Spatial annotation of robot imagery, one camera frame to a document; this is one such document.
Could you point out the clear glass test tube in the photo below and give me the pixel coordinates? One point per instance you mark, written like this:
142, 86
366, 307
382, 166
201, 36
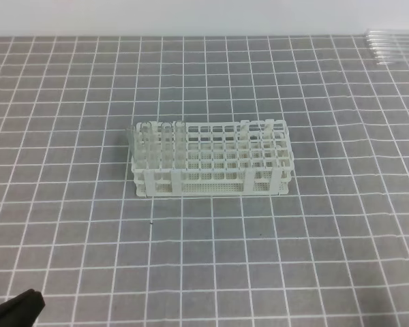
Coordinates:
180, 144

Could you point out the white plastic test tube rack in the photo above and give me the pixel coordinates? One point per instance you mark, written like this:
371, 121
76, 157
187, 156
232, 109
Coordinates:
244, 158

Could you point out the glass tube in rack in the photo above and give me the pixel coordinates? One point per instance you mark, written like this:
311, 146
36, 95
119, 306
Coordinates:
149, 143
136, 147

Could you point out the leftmost glass tube in rack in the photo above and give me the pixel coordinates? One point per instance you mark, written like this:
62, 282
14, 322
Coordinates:
136, 147

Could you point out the spare glass tubes bundle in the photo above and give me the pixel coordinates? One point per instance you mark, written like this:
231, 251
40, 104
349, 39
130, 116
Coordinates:
388, 46

